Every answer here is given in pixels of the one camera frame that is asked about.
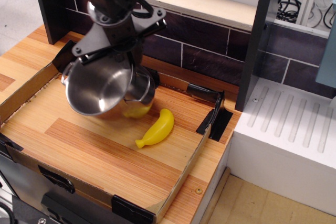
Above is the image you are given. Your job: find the brass screw in table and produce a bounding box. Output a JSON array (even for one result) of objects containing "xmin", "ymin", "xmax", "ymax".
[{"xmin": 195, "ymin": 188, "xmax": 203, "ymax": 195}]

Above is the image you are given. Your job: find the white toy sink drainboard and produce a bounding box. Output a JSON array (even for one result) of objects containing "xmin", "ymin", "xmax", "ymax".
[{"xmin": 227, "ymin": 78, "xmax": 335, "ymax": 215}]

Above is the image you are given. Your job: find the stainless steel pot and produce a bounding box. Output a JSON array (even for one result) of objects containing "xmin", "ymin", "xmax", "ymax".
[{"xmin": 61, "ymin": 51, "xmax": 155, "ymax": 119}]

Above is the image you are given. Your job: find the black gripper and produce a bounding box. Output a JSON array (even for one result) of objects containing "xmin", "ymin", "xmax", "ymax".
[{"xmin": 72, "ymin": 8, "xmax": 166, "ymax": 73}]

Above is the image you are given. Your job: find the yellow toy banana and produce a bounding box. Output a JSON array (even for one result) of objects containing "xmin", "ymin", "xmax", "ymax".
[{"xmin": 135, "ymin": 109, "xmax": 174, "ymax": 148}]

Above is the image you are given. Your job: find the cardboard fence with black tape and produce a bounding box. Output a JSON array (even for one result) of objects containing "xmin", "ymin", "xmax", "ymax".
[{"xmin": 0, "ymin": 40, "xmax": 234, "ymax": 224}]

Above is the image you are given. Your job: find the dark brick backsplash shelf unit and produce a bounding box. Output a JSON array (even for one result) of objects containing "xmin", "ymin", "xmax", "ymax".
[{"xmin": 30, "ymin": 0, "xmax": 279, "ymax": 112}]

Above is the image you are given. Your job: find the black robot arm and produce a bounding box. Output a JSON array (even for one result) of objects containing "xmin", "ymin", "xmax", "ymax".
[{"xmin": 72, "ymin": 0, "xmax": 166, "ymax": 66}]

